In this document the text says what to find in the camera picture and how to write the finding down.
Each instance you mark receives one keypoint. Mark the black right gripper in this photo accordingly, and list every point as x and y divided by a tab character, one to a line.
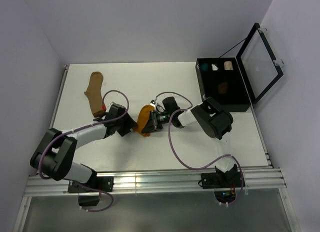
153	124

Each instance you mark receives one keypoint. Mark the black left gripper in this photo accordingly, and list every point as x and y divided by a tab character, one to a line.
129	123

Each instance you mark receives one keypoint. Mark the mustard yellow striped-cuff sock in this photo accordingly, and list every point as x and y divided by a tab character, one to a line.
142	120

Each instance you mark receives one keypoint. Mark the dark brown striped-cuff sock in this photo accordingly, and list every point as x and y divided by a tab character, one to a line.
222	88

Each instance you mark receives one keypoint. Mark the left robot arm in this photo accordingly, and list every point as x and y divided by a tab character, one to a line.
55	154

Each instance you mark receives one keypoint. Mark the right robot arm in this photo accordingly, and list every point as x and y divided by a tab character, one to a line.
210	116

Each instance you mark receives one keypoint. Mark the tan ribbed sock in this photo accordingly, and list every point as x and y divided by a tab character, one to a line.
94	96

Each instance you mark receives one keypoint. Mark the teal rolled sock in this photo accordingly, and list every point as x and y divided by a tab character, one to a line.
204	67

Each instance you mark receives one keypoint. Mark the black storage box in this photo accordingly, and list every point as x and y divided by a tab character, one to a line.
221	79

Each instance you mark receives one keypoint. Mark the white rolled sock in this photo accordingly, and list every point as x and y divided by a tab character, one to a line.
214	67

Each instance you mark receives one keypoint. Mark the beige rolled sock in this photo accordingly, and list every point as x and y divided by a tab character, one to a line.
228	66

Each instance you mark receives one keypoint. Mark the glass box lid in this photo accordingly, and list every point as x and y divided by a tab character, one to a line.
259	67

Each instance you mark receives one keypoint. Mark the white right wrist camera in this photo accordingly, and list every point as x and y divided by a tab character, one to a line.
156	105

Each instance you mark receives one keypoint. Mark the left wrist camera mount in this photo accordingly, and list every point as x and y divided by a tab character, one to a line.
107	107

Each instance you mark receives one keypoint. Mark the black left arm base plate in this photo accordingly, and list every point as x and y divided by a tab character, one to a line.
103	183

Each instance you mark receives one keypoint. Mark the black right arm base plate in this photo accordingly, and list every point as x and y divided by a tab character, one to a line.
215	180

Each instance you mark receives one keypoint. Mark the aluminium table edge rail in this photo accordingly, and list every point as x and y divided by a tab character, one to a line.
56	107

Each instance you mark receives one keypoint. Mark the aluminium front frame rails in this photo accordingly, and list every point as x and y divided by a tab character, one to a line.
169	181

